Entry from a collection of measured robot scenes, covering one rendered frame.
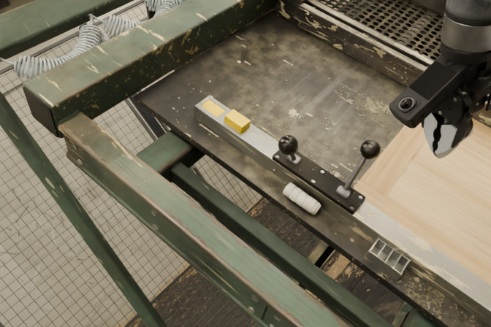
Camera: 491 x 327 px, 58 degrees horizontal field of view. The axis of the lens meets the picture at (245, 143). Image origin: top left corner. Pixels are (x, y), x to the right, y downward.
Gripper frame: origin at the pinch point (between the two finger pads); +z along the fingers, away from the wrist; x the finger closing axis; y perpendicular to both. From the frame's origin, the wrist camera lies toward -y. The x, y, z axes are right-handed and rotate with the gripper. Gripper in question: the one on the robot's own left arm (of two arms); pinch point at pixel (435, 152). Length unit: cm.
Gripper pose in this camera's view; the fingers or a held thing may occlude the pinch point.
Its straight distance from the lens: 79.5
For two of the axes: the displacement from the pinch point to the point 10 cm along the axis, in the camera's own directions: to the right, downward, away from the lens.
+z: 1.4, 7.3, 6.7
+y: 8.7, -4.1, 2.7
